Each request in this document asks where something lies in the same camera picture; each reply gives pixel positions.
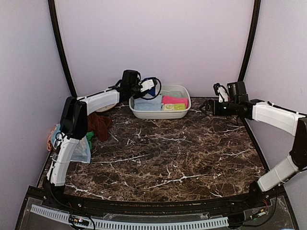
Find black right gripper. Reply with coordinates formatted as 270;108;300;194
200;99;238;116

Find royal blue microfiber towel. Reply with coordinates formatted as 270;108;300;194
141;77;162;100

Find light blue patterned towel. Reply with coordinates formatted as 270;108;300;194
51;125;91;163

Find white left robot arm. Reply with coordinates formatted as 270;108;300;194
47;70;141;187

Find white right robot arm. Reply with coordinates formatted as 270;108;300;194
200;81;307;208

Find light blue rolled towel front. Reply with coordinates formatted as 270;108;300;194
134;103;162;111

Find light blue rolled towel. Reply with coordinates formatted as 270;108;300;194
134;95;163;104
134;103;162;111

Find light blue rolled towel rear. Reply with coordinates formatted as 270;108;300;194
134;95;163;104

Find white plastic bin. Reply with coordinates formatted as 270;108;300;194
129;85;191;119

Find floral ceramic plate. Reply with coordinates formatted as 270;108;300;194
96;103;117;113

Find lime lemon print towel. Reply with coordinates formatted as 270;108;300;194
163;103;186;111

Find pink rolled towel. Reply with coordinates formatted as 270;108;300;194
162;95;188;107

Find sage green rolled towel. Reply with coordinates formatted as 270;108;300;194
160;91;183;98

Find brown towel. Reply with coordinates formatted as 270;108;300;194
87;113;112;142

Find orange patterned towel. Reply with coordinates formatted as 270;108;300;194
47;124;59;151

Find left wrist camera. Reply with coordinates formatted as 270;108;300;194
140;79;155;92

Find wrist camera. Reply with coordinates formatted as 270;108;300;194
213;83;230;103
140;79;155;92

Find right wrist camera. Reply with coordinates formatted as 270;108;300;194
213;83;230;103

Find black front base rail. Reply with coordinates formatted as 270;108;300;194
24;186;285;216

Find white slotted cable duct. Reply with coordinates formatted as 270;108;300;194
30;205;229;230

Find black right corner post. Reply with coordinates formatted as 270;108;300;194
237;0;261;81

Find black corner post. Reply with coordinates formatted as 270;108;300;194
237;0;261;81
47;0;77;97

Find black left corner post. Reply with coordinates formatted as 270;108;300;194
47;0;77;97

